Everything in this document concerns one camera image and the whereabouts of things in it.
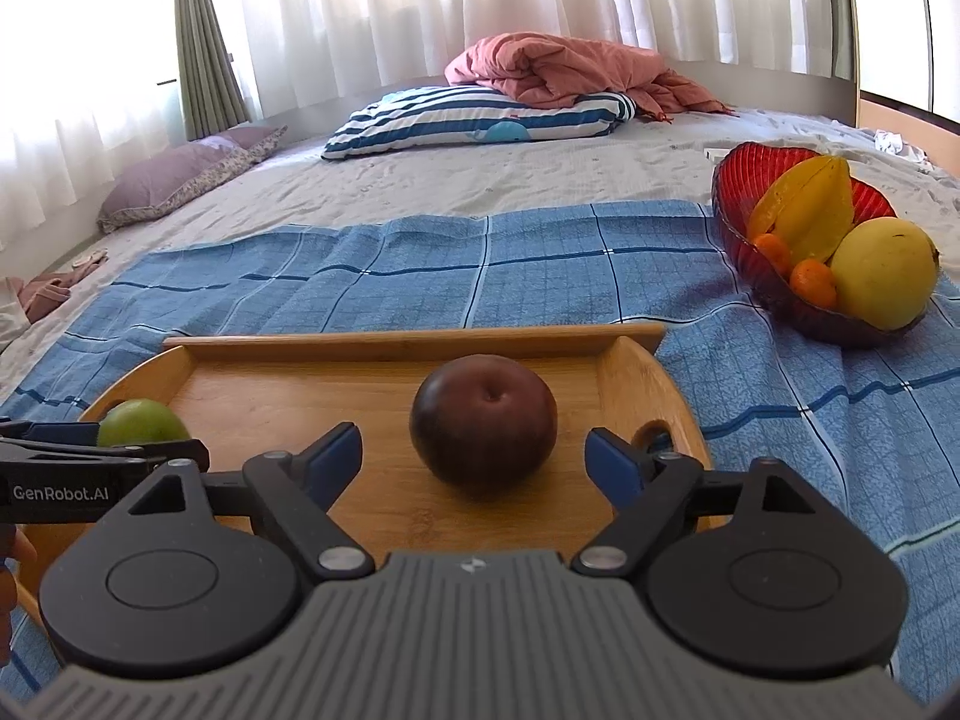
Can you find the green apple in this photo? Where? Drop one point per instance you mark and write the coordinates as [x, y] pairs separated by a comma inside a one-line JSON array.
[[142, 424]]

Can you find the person's left hand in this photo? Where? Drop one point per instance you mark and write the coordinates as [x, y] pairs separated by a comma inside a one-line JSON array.
[[24, 547]]

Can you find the crumpled white cloth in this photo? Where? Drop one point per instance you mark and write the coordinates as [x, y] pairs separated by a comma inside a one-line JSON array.
[[900, 146]]

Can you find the grey bed sheet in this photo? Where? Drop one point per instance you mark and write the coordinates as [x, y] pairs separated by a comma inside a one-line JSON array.
[[375, 187]]

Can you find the yellow starfruit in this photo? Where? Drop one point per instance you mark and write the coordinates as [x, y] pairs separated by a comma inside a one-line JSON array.
[[810, 202]]

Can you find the blue plaid blanket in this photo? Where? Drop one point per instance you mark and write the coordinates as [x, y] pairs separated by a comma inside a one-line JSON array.
[[525, 270]]

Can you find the pink garment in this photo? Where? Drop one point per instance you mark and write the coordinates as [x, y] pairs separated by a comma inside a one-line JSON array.
[[52, 289]]

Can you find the wooden headboard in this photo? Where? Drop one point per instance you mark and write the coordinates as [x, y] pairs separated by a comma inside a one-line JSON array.
[[900, 120]]

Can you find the wooden tray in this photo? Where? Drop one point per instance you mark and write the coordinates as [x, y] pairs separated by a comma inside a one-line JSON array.
[[300, 397]]

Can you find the purple pillow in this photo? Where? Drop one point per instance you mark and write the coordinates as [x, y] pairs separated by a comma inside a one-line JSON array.
[[180, 172]]

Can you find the blue striped pillow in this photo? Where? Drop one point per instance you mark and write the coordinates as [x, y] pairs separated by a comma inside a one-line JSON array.
[[450, 120]]

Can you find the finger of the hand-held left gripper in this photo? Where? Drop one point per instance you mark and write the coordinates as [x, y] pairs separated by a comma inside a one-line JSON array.
[[172, 454], [60, 431]]

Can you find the white sheer curtain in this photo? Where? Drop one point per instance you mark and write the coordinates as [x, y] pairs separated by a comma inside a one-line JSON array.
[[487, 0], [75, 52]]

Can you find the dark purple round fruit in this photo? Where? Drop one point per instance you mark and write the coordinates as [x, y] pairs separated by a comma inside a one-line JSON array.
[[484, 420]]

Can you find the red glass bowl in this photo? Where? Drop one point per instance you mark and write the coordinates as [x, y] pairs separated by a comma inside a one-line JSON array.
[[739, 187]]

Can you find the small white box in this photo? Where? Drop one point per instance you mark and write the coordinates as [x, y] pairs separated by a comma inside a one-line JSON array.
[[716, 154]]

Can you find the yellow mango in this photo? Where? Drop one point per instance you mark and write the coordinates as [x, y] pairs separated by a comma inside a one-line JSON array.
[[881, 270]]

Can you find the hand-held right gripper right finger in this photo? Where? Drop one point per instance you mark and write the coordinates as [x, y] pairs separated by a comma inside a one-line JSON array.
[[607, 459]]

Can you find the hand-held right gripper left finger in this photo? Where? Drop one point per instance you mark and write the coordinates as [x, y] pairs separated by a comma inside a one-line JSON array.
[[339, 457]]

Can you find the green curtain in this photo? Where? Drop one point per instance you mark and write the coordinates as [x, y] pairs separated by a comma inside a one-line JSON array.
[[202, 52]]

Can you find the small tangerine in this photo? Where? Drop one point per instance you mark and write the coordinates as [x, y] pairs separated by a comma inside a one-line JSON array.
[[772, 251], [812, 283]]

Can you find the pink quilt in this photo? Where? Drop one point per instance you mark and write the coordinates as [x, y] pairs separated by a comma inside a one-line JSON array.
[[570, 67]]

